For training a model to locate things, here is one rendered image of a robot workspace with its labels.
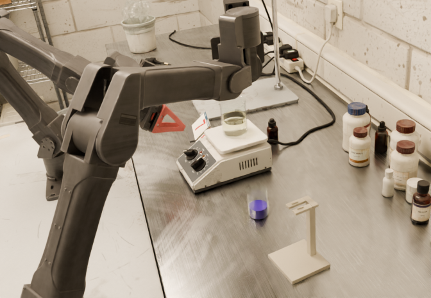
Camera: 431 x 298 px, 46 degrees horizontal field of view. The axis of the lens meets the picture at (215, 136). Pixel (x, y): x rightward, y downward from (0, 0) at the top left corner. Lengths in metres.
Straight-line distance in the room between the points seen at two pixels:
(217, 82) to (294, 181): 0.43
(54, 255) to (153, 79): 0.27
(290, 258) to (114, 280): 0.32
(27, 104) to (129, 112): 0.58
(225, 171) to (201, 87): 0.39
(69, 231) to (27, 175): 0.69
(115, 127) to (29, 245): 0.52
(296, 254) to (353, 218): 0.16
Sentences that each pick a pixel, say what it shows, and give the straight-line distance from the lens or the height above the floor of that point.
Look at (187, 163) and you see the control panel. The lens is 1.18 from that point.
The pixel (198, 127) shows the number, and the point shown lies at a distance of 1.38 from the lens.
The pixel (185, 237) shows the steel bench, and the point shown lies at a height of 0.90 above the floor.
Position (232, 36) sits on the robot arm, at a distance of 0.85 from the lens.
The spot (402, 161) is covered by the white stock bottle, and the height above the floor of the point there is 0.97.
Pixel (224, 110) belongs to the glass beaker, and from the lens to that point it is 1.13.
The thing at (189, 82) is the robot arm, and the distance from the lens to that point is 0.77.
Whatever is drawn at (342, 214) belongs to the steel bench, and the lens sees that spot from 1.06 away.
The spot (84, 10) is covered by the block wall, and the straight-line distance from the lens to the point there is 3.47.
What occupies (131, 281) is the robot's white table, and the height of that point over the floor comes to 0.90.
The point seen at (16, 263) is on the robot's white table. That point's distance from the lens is 1.09.
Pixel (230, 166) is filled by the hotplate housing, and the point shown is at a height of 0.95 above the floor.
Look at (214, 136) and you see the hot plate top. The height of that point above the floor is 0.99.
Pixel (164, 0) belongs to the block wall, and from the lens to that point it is 3.51.
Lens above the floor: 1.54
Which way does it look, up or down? 28 degrees down
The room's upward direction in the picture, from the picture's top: 7 degrees counter-clockwise
